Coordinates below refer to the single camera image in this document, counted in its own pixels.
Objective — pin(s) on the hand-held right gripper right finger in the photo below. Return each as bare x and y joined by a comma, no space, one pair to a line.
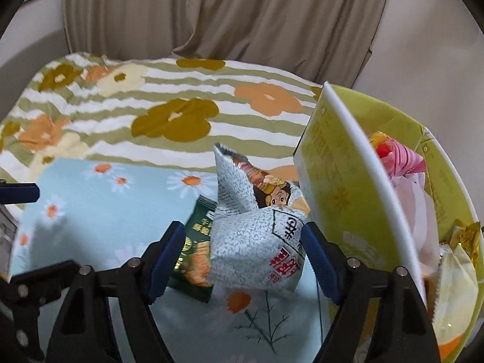
321,261

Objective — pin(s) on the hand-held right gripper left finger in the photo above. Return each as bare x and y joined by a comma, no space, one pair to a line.
166,261

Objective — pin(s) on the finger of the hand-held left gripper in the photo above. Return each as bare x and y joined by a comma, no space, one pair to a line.
19,193
37,283

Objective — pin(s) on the grey speckled snack packet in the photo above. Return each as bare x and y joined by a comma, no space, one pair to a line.
249,245

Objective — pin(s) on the yellow-green cardboard box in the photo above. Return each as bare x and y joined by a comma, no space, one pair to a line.
340,166

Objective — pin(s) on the white snack packet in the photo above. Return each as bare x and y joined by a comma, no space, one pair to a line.
412,215

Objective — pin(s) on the pink striped snack packet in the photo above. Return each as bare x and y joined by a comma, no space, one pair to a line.
404,158

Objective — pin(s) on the pale yellow snack packet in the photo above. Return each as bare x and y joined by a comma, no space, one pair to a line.
453,291

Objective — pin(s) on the gold brown snack packet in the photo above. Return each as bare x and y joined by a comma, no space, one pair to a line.
467,238

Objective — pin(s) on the green snack packet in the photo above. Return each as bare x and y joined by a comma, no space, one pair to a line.
193,257

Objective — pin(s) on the light blue daisy cloth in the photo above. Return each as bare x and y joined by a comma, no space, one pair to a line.
94,204

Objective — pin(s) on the yellow red snack packet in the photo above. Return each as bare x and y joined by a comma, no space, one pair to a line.
380,143

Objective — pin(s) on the beige curtain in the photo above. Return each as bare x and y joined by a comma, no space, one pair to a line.
227,15

